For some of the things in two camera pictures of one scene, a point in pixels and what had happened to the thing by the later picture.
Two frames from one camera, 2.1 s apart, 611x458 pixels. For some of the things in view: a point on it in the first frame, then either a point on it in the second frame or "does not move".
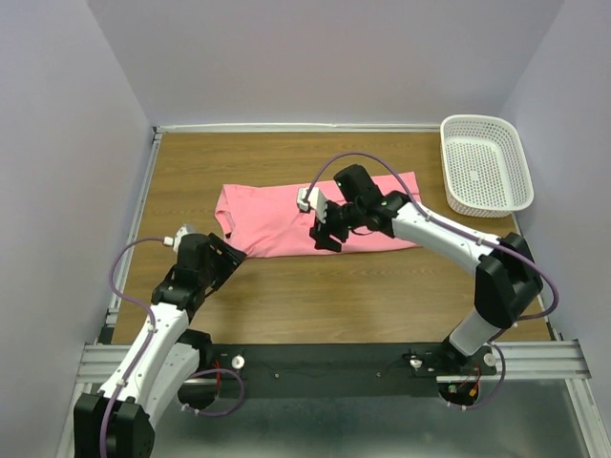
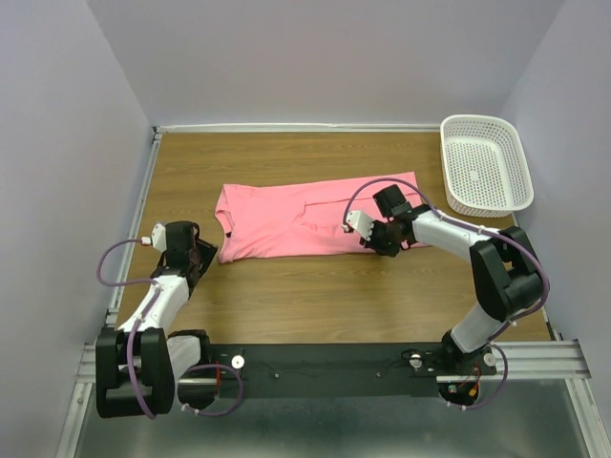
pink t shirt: [264, 219] does not move
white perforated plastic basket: [485, 166] does not move
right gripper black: [320, 233] → [389, 251]
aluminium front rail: [99, 364] does not move
